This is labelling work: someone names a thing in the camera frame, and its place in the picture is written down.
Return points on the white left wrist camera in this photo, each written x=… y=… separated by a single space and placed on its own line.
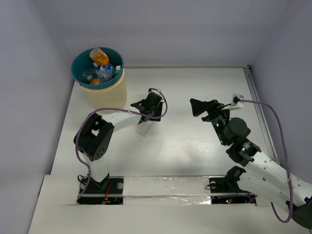
x=154 y=90

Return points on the small blue label water bottle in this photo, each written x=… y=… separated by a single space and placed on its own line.
x=107 y=72

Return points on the aluminium side rail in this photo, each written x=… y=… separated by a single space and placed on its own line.
x=261 y=117

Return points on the cream bin with teal rim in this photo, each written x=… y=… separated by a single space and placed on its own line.
x=112 y=93

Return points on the small orange juice bottle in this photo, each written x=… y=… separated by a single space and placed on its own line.
x=99 y=57

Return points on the clear unlabelled plastic bottle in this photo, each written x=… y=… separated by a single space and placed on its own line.
x=88 y=74

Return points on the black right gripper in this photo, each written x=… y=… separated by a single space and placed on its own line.
x=213 y=106

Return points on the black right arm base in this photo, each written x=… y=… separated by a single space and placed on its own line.
x=225 y=190

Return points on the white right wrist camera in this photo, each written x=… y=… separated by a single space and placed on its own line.
x=236 y=103

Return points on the orange label drink bottle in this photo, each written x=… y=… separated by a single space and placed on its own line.
x=95 y=81

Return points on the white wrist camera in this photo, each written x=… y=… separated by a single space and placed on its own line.
x=236 y=103
x=154 y=90

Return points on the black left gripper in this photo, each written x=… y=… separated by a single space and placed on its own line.
x=142 y=107

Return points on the clear bottle white cap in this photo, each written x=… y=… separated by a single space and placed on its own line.
x=143 y=128

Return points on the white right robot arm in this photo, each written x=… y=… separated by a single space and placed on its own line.
x=255 y=172

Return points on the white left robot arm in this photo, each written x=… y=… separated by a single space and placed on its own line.
x=94 y=135

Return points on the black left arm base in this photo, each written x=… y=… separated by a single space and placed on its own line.
x=107 y=192

